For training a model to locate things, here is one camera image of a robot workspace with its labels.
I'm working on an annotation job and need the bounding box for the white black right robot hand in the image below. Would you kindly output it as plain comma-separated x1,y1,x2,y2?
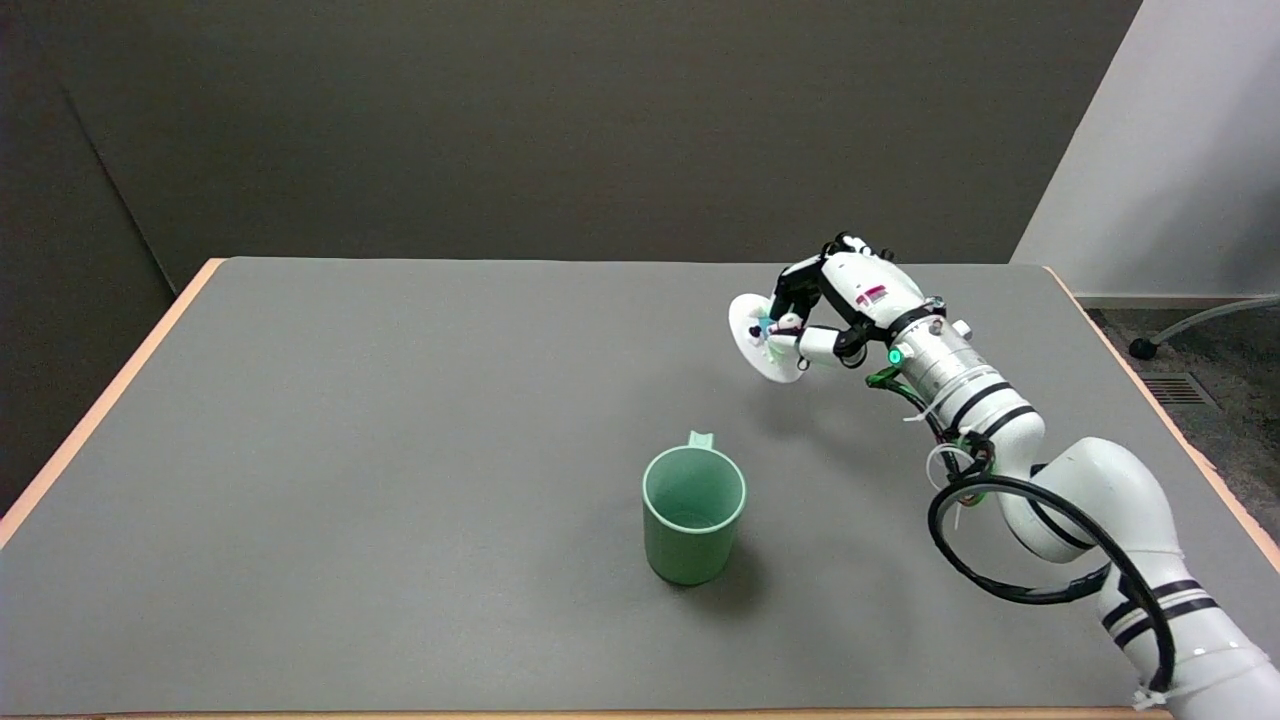
764,232,933,372

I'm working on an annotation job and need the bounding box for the white cup lid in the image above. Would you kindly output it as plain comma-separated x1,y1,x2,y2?
728,292,814,384

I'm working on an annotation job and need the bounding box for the green plastic cup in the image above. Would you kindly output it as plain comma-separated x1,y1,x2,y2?
641,431,748,587

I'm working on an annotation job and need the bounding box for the floor vent grille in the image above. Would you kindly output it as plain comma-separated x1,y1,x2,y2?
1136,372,1222,412

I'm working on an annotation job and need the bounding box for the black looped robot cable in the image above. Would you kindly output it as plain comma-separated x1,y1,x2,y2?
926,473,1177,703

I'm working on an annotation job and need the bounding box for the grey hose with black caster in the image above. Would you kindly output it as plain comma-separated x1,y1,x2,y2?
1129,296,1280,361

